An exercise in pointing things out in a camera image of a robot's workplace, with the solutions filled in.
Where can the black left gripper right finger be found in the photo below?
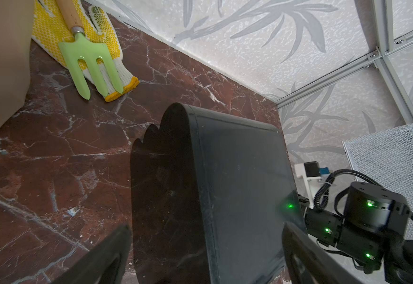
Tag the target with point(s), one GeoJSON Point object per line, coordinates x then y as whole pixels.
{"type": "Point", "coordinates": [309, 264]}

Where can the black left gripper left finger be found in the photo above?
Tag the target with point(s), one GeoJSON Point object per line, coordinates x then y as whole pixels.
{"type": "Point", "coordinates": [104, 264]}

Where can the black drawer cabinet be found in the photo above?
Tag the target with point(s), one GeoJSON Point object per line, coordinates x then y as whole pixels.
{"type": "Point", "coordinates": [211, 193]}

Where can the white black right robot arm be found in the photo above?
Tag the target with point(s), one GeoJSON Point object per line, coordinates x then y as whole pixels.
{"type": "Point", "coordinates": [370, 231]}

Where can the green garden hand fork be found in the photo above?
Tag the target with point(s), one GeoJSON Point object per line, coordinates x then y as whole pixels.
{"type": "Point", "coordinates": [83, 55]}

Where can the beige flower pot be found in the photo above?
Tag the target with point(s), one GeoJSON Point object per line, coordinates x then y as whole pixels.
{"type": "Point", "coordinates": [16, 21]}

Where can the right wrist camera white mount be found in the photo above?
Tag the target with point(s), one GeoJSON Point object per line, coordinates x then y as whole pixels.
{"type": "Point", "coordinates": [313, 178]}

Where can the white wire mesh basket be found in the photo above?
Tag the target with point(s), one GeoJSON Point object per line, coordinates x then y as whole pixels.
{"type": "Point", "coordinates": [387, 157]}

